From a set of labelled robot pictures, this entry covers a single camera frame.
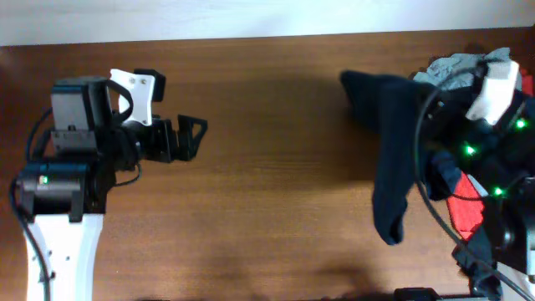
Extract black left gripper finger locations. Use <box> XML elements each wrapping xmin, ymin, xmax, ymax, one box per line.
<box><xmin>177</xmin><ymin>115</ymin><xmax>208</xmax><ymax>161</ymax></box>
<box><xmin>134</xmin><ymin>69</ymin><xmax>166</xmax><ymax>102</ymax></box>

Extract dark navy blue shorts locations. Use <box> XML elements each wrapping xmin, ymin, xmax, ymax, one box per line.
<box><xmin>339</xmin><ymin>70</ymin><xmax>435</xmax><ymax>246</ymax></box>

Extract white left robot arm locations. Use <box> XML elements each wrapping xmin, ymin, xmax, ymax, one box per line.
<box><xmin>8</xmin><ymin>69</ymin><xmax>208</xmax><ymax>300</ymax></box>

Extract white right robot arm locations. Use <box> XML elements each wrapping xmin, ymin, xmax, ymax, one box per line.
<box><xmin>415</xmin><ymin>88</ymin><xmax>534</xmax><ymax>300</ymax></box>

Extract light blue grey garment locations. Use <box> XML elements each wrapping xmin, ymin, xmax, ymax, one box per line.
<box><xmin>413</xmin><ymin>48</ymin><xmax>511</xmax><ymax>85</ymax></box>

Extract red garment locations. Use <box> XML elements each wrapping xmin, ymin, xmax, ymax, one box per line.
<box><xmin>446</xmin><ymin>67</ymin><xmax>534</xmax><ymax>241</ymax></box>

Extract black garment in pile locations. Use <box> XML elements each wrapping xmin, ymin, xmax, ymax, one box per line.
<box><xmin>451</xmin><ymin>227</ymin><xmax>502</xmax><ymax>300</ymax></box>

